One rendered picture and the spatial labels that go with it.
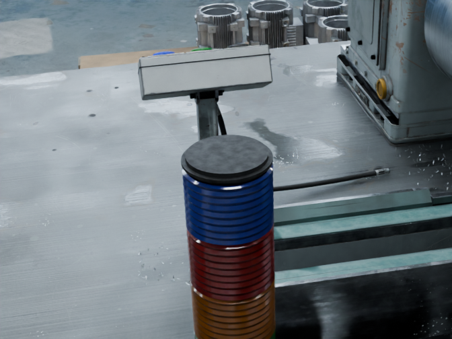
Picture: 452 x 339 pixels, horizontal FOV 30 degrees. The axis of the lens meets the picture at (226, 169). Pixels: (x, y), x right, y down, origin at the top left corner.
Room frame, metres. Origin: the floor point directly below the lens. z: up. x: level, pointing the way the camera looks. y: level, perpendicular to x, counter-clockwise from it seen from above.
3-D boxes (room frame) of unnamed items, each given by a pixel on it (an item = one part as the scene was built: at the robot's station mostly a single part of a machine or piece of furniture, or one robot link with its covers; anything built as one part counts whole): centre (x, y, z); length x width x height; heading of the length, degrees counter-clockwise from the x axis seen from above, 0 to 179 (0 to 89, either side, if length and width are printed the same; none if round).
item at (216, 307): (0.48, 0.00, 1.10); 0.06 x 0.06 x 0.04
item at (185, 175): (0.48, 0.00, 1.19); 0.06 x 0.06 x 0.04
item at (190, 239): (0.48, 0.00, 1.14); 0.06 x 0.06 x 0.04
